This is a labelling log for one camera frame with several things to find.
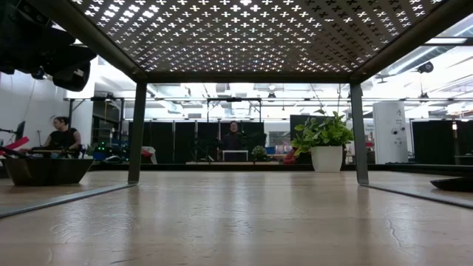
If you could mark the black monitor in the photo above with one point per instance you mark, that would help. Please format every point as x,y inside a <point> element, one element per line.
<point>20,129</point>

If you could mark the black leaf-shaped mini plate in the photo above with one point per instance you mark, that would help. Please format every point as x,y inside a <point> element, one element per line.
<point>456,184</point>

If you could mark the white frame table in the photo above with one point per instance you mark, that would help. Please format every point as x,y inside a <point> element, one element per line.
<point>235,150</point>

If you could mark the black square flared bowl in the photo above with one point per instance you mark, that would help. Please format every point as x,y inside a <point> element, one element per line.
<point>46,173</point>

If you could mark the white cylindrical machine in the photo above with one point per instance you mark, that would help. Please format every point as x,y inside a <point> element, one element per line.
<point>388,125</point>

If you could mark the red flat object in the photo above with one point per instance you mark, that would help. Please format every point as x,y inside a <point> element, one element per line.
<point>18,142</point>

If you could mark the small background potted plant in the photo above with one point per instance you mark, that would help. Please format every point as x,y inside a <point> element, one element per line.
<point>258,152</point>

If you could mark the black display board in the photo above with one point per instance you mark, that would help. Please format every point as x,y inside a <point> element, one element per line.
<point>295,120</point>

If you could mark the black station frame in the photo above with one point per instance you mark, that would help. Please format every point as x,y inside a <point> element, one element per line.
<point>70,109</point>

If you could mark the silver ventilation duct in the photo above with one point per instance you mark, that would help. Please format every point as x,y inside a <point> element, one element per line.
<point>410,61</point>

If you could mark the person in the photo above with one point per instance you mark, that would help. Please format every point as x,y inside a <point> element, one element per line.
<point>233,142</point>
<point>63,138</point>

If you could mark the black ceiling camera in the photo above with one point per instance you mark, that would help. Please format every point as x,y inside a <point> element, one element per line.
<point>425,67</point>

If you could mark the black partition wall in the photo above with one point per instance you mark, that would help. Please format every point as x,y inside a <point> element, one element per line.
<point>184,140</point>
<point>432,142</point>

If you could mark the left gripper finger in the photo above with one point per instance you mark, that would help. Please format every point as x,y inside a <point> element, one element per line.
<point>72,81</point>
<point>70,57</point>

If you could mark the grey perforated metal shelf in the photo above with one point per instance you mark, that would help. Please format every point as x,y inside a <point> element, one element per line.
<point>240,37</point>

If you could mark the black aluminium table frame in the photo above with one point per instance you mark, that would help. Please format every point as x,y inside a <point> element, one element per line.
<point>406,167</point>

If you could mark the green plant in white pot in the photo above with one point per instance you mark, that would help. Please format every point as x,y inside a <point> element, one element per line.
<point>325,147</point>

